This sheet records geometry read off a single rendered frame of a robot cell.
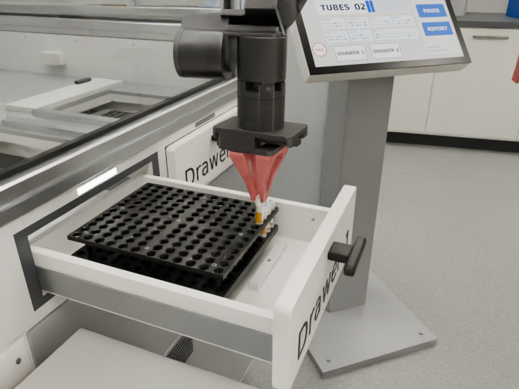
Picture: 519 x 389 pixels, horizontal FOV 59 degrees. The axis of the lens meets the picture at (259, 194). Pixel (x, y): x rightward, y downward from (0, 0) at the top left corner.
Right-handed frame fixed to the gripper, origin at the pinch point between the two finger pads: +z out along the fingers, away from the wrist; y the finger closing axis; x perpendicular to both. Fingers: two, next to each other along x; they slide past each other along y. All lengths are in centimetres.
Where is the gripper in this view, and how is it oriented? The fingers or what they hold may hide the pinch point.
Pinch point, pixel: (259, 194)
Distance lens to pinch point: 59.2
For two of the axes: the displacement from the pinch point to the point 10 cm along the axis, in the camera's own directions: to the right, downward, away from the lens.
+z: -0.2, 9.2, 3.9
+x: 3.9, -3.6, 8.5
